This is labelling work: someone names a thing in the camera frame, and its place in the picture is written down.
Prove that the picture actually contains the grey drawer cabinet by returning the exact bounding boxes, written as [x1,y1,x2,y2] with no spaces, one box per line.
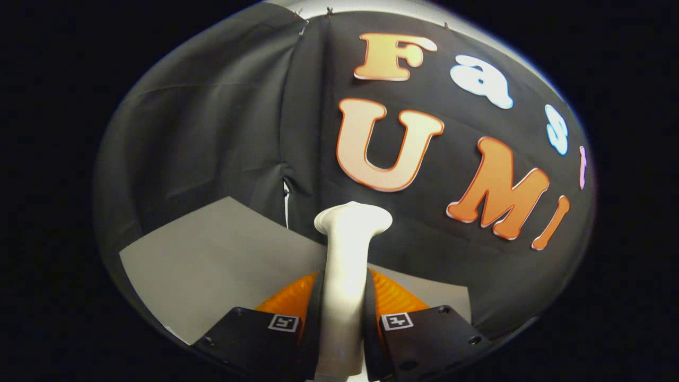
[119,196,472,345]

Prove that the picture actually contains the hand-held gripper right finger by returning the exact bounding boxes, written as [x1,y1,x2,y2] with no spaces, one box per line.
[363,268,491,382]

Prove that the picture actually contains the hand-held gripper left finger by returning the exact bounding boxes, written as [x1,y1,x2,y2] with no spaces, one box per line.
[192,271,325,382]

